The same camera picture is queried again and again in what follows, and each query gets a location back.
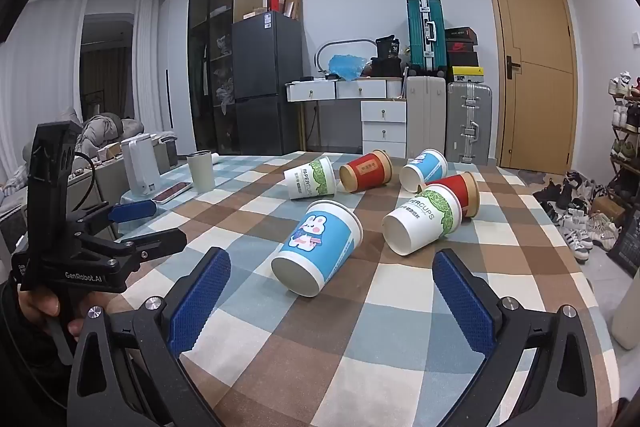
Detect dark grey fridge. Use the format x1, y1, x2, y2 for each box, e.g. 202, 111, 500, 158
231, 11, 305, 156

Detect blue rabbit paper cup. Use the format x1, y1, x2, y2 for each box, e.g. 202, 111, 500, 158
398, 149, 449, 193
271, 200, 364, 298

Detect silver suitcase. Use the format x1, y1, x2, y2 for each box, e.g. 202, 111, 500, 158
446, 81, 494, 166

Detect red paper cup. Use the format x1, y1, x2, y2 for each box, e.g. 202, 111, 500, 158
426, 172, 481, 221
338, 150, 394, 194

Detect black boots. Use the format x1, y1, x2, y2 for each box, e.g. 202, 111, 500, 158
372, 35, 407, 78

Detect oval metal frame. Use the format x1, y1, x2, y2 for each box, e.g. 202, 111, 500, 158
315, 39, 377, 74

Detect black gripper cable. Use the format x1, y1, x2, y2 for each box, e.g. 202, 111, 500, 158
72, 151, 97, 210

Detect pile of shoes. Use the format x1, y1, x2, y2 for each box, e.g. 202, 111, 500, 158
531, 169, 622, 266

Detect teal suitcase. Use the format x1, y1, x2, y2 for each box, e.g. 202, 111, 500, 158
405, 0, 447, 76

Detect white suitcase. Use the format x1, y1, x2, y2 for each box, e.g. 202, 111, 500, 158
403, 75, 449, 160

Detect dark glass cabinet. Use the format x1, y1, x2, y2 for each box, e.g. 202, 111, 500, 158
187, 0, 264, 158

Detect white electric kettle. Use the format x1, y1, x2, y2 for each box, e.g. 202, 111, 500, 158
121, 132, 162, 198

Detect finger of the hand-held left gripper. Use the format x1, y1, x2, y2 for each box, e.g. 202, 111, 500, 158
75, 200, 157, 234
116, 228, 189, 269

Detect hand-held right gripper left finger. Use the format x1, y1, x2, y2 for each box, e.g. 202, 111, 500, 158
69, 247, 232, 427

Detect grey clothing heap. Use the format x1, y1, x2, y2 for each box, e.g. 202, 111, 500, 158
56, 107, 146, 154

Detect stack of shoe boxes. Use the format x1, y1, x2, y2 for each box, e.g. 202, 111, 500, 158
444, 26, 484, 84

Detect white curtain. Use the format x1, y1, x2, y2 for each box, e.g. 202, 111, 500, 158
0, 0, 88, 188

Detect red cased phone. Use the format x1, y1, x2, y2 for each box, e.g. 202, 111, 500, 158
152, 180, 194, 206

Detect black printed box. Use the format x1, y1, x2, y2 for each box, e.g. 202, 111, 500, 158
608, 206, 640, 279

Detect pale green tumbler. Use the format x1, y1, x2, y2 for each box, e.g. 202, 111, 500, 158
187, 150, 216, 194

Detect blue plastic bag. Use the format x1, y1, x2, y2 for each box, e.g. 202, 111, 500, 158
327, 54, 369, 80

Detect wooden door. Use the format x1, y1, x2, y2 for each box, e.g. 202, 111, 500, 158
481, 0, 577, 170

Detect person's left hand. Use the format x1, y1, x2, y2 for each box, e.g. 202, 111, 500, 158
19, 290, 104, 344

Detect green leaf paper cup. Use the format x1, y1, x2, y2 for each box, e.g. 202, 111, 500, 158
382, 185, 462, 257
283, 156, 337, 200

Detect white drawer desk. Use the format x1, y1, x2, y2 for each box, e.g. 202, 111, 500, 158
284, 77, 407, 158

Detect shoe rack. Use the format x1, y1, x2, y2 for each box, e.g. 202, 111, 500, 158
606, 76, 640, 208

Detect checkered tablecloth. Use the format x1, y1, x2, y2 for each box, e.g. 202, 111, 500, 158
106, 150, 622, 427

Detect white wardrobe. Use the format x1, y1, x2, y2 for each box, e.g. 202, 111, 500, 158
162, 0, 197, 148

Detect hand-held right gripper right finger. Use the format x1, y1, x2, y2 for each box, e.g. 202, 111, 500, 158
431, 249, 600, 427

